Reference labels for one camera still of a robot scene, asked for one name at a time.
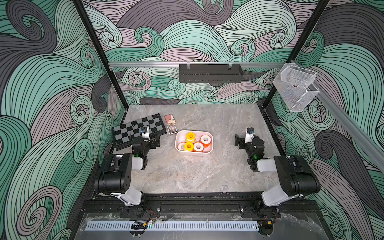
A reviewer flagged white storage box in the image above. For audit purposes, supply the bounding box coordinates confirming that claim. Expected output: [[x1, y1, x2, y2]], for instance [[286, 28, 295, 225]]
[[175, 130, 214, 156]]

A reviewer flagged yellow tape roll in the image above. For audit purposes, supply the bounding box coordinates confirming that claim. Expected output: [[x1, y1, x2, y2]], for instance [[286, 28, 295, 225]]
[[184, 142, 194, 152], [186, 132, 196, 143]]

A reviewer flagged orange tape roll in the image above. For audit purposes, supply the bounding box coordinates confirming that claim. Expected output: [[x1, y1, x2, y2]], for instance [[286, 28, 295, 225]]
[[200, 135, 212, 148], [193, 142, 204, 153], [178, 143, 185, 151]]

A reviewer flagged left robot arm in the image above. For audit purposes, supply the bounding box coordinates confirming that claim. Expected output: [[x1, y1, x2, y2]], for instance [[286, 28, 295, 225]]
[[95, 136, 161, 207]]

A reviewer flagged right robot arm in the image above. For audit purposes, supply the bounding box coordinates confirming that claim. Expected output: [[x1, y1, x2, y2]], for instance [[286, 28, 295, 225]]
[[235, 133, 321, 207]]

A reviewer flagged blue playing card box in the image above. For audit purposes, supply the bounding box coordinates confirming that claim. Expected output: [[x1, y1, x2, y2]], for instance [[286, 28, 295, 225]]
[[167, 123, 178, 135]]

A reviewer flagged red playing card box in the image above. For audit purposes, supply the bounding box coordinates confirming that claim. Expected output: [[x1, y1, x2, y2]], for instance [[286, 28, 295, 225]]
[[164, 114, 176, 125]]

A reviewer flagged clear acrylic box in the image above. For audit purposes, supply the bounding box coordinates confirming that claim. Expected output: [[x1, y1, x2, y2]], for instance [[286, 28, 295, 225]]
[[273, 63, 319, 112]]

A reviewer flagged black grey chessboard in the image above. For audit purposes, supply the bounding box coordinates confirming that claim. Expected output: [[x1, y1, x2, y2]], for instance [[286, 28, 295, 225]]
[[114, 114, 167, 150]]

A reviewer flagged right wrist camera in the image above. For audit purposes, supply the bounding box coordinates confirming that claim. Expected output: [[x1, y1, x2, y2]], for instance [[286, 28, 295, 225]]
[[245, 128, 255, 143]]

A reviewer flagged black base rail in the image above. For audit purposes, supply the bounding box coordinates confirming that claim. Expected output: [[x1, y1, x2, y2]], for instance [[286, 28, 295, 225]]
[[81, 192, 320, 220]]

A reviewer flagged white slotted cable duct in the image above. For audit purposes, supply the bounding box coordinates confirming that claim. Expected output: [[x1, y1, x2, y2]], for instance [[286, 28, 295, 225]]
[[85, 220, 259, 232]]

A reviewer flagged black wall shelf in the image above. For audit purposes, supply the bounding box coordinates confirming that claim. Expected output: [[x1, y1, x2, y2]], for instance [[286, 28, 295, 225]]
[[179, 64, 244, 85]]

